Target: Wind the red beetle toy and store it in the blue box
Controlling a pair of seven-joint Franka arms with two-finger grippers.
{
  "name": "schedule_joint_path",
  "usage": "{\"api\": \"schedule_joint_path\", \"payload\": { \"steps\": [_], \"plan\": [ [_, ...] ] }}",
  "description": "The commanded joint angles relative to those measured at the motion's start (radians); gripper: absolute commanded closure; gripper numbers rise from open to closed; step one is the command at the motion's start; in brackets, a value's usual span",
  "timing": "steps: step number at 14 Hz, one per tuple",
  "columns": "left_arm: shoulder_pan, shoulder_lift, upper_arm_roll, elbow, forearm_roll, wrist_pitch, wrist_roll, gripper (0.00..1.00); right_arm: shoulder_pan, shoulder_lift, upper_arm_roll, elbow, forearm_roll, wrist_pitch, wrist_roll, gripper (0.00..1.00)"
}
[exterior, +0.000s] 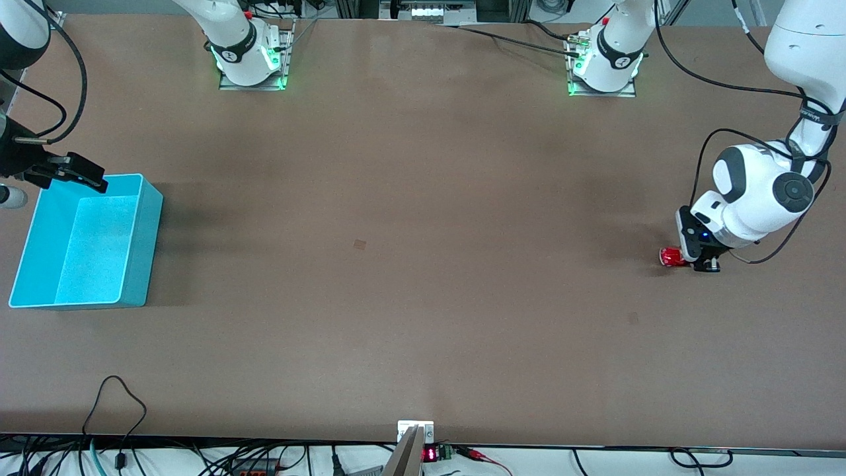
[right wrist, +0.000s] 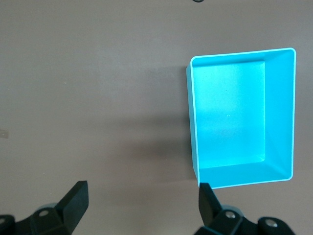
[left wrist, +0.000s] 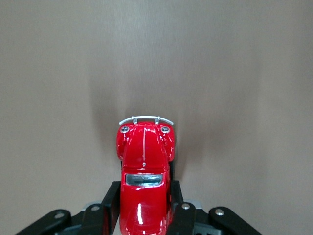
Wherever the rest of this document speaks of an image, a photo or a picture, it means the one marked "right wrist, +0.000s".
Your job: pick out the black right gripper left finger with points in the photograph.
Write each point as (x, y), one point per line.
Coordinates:
(71, 210)

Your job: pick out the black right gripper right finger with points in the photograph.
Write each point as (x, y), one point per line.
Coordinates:
(212, 215)

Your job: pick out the blue plastic box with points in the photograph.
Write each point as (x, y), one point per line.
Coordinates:
(244, 117)

